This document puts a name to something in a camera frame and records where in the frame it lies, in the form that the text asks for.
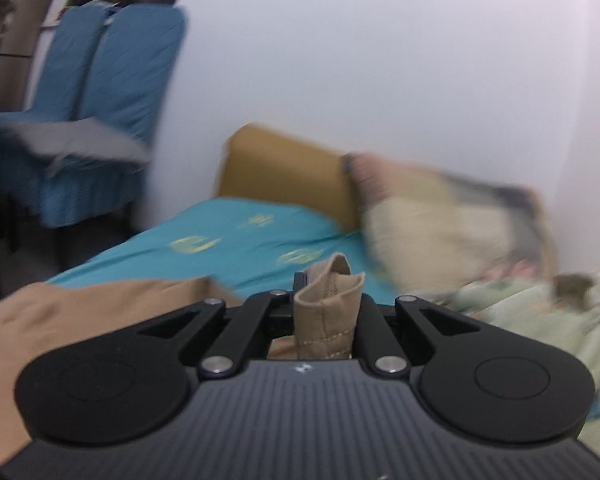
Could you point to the green fleece blanket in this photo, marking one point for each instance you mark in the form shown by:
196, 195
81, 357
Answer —
530, 310

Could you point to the blue covered chair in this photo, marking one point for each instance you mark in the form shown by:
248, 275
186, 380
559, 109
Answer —
130, 70
65, 60

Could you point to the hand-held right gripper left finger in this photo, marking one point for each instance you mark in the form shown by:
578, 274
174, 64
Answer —
240, 335

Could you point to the teal printed bed sheet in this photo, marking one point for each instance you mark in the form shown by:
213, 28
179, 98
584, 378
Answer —
205, 230

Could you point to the tan shorts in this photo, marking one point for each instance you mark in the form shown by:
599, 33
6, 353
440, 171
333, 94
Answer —
325, 320

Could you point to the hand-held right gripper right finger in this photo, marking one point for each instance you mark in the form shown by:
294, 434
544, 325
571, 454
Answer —
372, 325

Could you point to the grey cloth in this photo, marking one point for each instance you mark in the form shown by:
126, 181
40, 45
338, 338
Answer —
80, 140

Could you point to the mustard yellow pillow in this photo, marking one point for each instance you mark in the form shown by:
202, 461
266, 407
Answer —
280, 170

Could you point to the golden refrigerator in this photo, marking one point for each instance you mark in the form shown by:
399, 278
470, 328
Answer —
25, 25

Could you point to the plaid pillow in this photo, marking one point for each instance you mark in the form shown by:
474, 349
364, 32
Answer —
430, 225

